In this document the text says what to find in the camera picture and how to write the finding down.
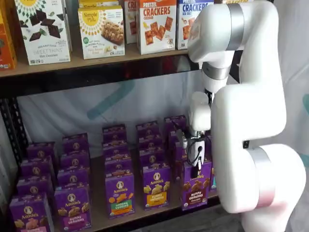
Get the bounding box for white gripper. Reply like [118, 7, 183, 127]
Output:
[187, 137, 206, 179]

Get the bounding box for purple Annie's box brown patch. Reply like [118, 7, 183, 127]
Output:
[169, 130, 181, 146]
[164, 116, 188, 132]
[174, 141, 189, 182]
[182, 160, 213, 211]

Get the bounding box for purple Annie's box teal patch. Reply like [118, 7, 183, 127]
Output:
[210, 166, 218, 193]
[206, 134, 213, 157]

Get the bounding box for purple Annie's box yellow patch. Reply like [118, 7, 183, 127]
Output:
[137, 134, 163, 150]
[139, 147, 167, 168]
[135, 121, 160, 138]
[142, 163, 171, 211]

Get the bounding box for purple Annie's box green patch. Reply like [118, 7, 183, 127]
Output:
[105, 172, 135, 220]
[102, 141, 130, 159]
[104, 156, 133, 175]
[102, 124, 127, 144]

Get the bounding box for wooden shelf board Annie's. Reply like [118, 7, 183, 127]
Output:
[49, 148, 219, 232]

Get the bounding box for purple Annie's box magenta patch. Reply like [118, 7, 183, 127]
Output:
[54, 185, 93, 230]
[60, 150, 91, 171]
[62, 133, 89, 153]
[57, 167, 90, 189]

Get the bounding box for wooden shelf board crackers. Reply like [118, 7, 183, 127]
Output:
[0, 43, 194, 78]

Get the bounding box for orange cheddar pretzel crackers box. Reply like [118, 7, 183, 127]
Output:
[124, 0, 139, 45]
[136, 0, 177, 55]

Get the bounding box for blue sea salt crackers box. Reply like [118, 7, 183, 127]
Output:
[176, 0, 209, 51]

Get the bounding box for purple Annie's box pink patch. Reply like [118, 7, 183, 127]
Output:
[20, 156, 54, 178]
[9, 193, 53, 232]
[26, 142, 56, 161]
[16, 174, 53, 198]

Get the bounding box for white Simple Mills bar box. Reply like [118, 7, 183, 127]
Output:
[78, 6, 126, 60]
[79, 0, 121, 10]

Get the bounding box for white Sweet Thins box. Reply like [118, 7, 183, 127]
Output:
[14, 0, 73, 66]

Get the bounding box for orange Simple Mills box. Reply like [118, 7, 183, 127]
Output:
[0, 0, 18, 71]

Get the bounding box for white plastic sheet curtain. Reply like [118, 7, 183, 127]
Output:
[16, 0, 309, 170]

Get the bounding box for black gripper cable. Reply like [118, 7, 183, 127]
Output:
[185, 136, 206, 165]

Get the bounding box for black metal shelving frame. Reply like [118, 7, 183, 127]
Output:
[0, 49, 245, 232]

